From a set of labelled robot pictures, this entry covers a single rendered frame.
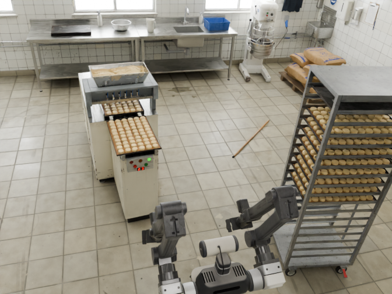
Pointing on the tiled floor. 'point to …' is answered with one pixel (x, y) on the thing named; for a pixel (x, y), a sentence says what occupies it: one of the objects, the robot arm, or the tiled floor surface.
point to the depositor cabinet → (104, 149)
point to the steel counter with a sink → (165, 65)
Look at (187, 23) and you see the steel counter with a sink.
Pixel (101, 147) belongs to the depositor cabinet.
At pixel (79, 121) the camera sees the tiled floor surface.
